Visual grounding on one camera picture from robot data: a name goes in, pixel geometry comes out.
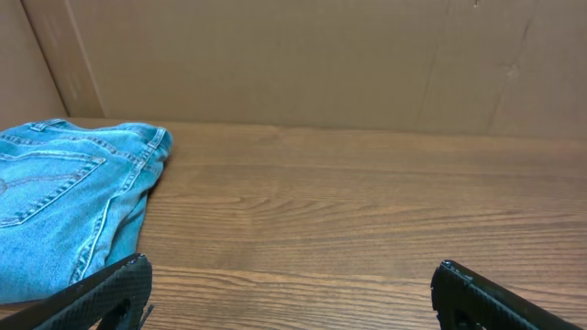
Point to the folded blue denim jeans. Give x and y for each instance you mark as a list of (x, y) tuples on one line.
[(73, 201)]

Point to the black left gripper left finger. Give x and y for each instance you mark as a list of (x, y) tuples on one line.
[(114, 298)]

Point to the brown cardboard backdrop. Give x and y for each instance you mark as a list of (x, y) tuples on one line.
[(498, 67)]

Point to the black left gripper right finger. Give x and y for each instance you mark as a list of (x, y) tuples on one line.
[(464, 299)]

